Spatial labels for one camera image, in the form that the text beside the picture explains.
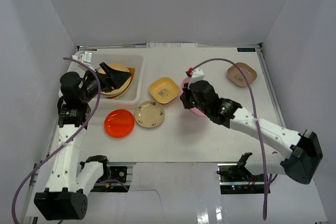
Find tan round plate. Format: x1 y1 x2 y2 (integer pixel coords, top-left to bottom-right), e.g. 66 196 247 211
106 63 131 93

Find pink round plate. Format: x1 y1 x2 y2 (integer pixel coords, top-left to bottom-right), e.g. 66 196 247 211
181 77 205 116

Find yellow square panda dish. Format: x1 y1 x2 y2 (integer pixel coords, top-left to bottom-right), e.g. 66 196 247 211
149 77 180 104

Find brown square dish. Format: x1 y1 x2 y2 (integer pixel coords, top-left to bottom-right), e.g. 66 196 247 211
227 62 257 88

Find woven fan-shaped basket plate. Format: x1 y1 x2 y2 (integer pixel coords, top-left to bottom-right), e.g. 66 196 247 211
107 68 136 99

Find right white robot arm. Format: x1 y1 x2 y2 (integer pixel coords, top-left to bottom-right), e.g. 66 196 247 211
180 80 323 184

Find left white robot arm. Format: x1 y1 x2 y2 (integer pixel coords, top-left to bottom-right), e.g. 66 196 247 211
34 62 131 221

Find white plastic bin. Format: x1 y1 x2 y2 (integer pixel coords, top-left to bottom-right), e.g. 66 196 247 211
58 54 146 109

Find beige patterned small plate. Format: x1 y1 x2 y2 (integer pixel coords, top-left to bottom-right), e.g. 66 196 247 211
134 101 165 129

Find orange round plate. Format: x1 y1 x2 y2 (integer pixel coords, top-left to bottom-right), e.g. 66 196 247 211
104 109 135 138

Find paper sheet at back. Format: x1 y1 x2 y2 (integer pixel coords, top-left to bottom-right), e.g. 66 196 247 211
146 42 198 48

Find dark table label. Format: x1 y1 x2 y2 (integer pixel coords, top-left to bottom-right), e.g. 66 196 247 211
237 48 256 52

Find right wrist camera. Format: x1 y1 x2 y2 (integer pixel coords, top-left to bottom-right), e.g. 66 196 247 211
186 68 204 83

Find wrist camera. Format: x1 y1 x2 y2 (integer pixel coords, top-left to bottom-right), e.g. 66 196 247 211
74 50 93 68
186 68 204 83

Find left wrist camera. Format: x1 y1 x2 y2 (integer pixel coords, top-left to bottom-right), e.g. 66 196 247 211
74 50 93 68

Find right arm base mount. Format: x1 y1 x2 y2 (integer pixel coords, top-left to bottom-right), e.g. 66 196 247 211
217 165 264 195

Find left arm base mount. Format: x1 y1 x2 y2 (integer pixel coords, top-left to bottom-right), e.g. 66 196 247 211
98 166 129 193

